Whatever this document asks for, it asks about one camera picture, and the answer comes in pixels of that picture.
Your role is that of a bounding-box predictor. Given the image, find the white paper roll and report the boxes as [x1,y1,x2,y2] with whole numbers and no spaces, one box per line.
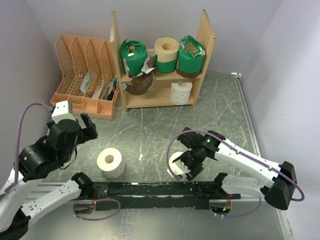
[96,147,125,179]
[169,151,190,182]
[170,80,193,106]

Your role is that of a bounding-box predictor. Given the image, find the brown green paper roll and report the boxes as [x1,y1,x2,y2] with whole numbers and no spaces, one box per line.
[121,37,180,97]

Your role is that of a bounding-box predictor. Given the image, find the green brown roll torn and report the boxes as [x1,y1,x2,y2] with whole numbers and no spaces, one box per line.
[176,35,206,79]

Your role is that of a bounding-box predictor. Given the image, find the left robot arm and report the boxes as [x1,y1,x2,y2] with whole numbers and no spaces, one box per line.
[0,113,98,240]

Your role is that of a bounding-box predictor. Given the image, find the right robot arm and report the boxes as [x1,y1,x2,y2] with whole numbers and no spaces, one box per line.
[166,127,301,210]

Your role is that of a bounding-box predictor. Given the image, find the wooden shelf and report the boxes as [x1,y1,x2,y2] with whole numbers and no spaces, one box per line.
[110,9,217,111]

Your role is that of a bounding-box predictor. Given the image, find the items in organizer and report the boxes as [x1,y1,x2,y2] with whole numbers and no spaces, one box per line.
[79,72,118,101]

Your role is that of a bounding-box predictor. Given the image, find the orange file organizer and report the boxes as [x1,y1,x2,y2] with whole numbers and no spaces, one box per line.
[50,34,119,120]

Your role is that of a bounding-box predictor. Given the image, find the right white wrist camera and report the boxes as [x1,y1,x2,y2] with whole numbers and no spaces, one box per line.
[172,160,190,181]

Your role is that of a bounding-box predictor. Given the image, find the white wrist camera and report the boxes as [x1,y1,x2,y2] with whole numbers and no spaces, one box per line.
[51,100,76,124]
[172,160,190,181]

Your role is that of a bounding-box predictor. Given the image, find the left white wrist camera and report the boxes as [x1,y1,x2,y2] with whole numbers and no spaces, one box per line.
[51,100,76,124]

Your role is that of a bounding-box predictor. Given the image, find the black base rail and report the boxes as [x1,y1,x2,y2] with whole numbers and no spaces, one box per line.
[62,171,242,213]

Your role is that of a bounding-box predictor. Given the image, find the aluminium frame rail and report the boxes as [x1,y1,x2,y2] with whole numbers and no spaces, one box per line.
[7,72,293,240]

